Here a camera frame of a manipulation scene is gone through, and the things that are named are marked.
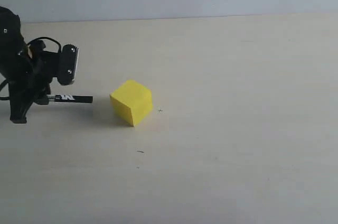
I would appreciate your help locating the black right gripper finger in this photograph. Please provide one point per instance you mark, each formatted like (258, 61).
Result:
(19, 106)

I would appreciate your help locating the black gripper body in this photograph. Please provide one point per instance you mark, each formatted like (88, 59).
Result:
(29, 66)

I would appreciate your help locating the black and white whiteboard marker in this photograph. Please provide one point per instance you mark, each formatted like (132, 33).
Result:
(71, 99)

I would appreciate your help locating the yellow foam cube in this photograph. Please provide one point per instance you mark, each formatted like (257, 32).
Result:
(132, 102)

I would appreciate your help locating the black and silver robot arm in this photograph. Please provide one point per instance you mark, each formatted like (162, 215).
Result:
(11, 30)

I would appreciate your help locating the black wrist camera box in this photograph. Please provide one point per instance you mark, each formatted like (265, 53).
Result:
(67, 66)

